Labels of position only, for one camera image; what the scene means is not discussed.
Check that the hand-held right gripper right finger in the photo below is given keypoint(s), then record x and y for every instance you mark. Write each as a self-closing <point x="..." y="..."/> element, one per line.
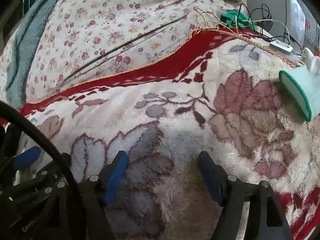
<point x="211" y="180"/>

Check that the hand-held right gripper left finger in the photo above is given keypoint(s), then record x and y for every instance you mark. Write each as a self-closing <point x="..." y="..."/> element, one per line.
<point x="116" y="177"/>

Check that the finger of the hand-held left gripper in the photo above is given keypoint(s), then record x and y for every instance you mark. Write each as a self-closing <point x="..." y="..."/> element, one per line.
<point x="7" y="137"/>
<point x="25" y="158"/>

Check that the plush red white floral blanket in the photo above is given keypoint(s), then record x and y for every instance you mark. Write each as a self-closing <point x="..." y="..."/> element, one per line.
<point x="175" y="130"/>

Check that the grey-blue fleece blanket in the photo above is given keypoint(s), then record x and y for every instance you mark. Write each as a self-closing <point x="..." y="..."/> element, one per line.
<point x="30" y="30"/>

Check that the mint knitted cloth green rim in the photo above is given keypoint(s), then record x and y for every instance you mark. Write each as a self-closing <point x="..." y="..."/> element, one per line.
<point x="300" y="90"/>

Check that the teal window grille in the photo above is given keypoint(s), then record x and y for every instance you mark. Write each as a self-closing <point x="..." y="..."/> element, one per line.
<point x="28" y="3"/>

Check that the white small-flower bed sheet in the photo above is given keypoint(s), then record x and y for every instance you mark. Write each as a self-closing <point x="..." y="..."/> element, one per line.
<point x="112" y="30"/>

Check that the white charger box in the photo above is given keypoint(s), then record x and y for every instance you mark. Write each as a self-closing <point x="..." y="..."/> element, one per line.
<point x="281" y="46"/>

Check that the white plastic object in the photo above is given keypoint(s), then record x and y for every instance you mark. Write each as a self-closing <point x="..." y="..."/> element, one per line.
<point x="312" y="60"/>

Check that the beige thread tangle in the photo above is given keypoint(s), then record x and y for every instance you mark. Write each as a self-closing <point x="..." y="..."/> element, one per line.
<point x="205" y="20"/>

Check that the black power adapter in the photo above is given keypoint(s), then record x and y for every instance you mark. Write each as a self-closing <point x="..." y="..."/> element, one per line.
<point x="268" y="25"/>

